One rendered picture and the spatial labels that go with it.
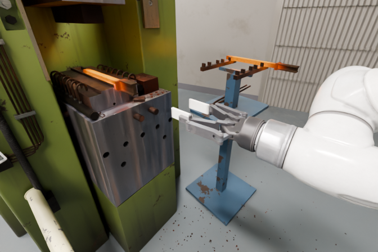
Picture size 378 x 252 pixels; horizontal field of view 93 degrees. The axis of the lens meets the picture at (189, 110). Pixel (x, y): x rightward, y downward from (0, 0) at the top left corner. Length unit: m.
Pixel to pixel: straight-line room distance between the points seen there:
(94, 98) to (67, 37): 0.52
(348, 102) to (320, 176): 0.15
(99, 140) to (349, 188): 0.67
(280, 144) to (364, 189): 0.12
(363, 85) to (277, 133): 0.17
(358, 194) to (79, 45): 1.21
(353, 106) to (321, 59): 2.50
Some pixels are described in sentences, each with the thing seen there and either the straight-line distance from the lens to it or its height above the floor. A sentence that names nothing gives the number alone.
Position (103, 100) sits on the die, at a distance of 0.74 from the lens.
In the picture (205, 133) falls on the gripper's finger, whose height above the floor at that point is 1.00.
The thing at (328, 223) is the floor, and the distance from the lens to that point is 1.71.
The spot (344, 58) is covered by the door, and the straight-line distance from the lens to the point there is 2.95.
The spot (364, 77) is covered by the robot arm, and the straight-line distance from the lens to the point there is 0.45.
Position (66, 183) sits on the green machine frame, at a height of 0.57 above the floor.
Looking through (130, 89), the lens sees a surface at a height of 0.99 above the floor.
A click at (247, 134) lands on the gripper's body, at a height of 1.01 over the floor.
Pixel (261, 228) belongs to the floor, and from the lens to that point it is 1.48.
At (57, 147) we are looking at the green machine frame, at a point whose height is 0.76.
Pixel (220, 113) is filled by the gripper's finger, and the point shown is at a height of 1.00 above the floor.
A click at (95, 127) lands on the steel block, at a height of 0.89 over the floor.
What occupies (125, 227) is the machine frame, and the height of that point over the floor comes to 0.30.
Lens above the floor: 1.23
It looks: 27 degrees down
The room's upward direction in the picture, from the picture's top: straight up
